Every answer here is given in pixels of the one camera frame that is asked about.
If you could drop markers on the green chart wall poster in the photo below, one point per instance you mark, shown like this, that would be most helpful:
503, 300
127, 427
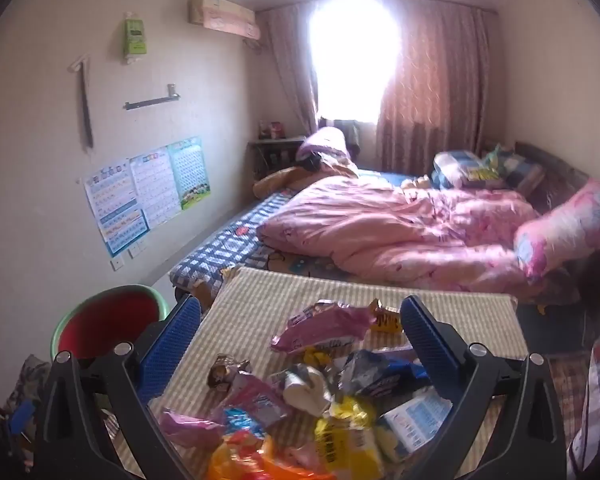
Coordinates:
190, 170

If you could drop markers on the black wall bracket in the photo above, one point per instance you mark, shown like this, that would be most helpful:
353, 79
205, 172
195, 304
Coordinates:
86, 110

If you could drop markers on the orange blanket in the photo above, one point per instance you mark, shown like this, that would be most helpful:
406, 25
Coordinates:
280, 177

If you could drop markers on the pink printed pillow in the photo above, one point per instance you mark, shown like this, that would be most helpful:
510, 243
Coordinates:
565, 230

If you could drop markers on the white wall socket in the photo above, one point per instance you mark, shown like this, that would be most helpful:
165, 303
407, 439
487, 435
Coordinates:
116, 263
142, 245
132, 251

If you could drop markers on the plain blue sheet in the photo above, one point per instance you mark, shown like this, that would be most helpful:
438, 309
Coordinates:
385, 177

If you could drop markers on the blue silver crinkled wrapper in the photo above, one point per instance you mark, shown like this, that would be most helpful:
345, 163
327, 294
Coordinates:
380, 380

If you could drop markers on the orange plastic bag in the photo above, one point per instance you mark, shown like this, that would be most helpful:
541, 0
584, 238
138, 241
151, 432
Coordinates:
245, 460

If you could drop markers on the brown gold snack wrapper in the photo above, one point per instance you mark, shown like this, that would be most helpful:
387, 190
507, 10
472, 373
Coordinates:
225, 372

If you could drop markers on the small pink wrapper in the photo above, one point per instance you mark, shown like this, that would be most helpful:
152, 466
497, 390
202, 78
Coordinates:
190, 427

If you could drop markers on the covered wall air conditioner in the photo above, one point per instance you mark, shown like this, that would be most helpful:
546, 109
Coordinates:
225, 15

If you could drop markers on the green and red plastic basin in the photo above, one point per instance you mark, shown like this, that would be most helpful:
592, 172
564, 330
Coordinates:
105, 325

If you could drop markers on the blue checkered pillow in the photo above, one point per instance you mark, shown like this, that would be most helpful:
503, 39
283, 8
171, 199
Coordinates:
455, 167

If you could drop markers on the yellow snack packet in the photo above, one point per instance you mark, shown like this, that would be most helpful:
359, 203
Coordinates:
347, 435

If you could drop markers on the folded pink purple quilt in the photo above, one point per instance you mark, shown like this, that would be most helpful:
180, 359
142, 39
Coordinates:
325, 145

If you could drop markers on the blue chart wall poster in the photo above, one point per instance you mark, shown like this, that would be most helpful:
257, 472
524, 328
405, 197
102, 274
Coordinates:
115, 210

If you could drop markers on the dark wooden headboard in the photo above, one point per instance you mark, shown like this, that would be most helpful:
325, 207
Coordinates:
555, 180

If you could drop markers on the pink snack packet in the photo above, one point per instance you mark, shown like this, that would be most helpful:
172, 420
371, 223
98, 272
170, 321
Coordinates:
257, 400

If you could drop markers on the wide pink curtain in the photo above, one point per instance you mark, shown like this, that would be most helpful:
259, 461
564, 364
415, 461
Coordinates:
435, 85

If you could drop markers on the green striped tablecloth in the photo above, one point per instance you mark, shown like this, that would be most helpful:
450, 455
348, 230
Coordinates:
260, 310

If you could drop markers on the narrow pink curtain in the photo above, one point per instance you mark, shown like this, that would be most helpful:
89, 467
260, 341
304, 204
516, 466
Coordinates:
290, 70

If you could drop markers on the blue checkered bed sheet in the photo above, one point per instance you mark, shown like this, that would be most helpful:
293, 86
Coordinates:
220, 250

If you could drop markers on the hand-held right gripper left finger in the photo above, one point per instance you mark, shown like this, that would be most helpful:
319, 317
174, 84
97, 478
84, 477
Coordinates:
175, 340

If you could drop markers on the white crumpled tissue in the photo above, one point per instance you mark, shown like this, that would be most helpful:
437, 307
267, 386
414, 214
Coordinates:
305, 392

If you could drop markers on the small blue snack packet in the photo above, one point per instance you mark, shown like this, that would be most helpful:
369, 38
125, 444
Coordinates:
240, 417

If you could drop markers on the green wall pouch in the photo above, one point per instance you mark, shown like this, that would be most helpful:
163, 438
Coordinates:
134, 35

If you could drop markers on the small dark side table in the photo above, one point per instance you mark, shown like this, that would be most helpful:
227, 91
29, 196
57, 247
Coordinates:
275, 147

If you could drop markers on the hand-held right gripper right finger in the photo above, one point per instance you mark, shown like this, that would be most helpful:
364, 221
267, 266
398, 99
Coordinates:
425, 340

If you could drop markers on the green yellow plush toy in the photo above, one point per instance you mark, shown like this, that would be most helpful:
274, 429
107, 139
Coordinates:
482, 172

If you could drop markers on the white chart wall poster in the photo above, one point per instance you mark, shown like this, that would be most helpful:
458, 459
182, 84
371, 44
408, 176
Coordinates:
152, 190

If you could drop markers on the grey wall rail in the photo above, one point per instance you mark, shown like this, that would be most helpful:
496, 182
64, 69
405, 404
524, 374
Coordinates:
150, 102

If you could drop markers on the bright window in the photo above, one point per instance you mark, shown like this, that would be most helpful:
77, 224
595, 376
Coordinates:
352, 55

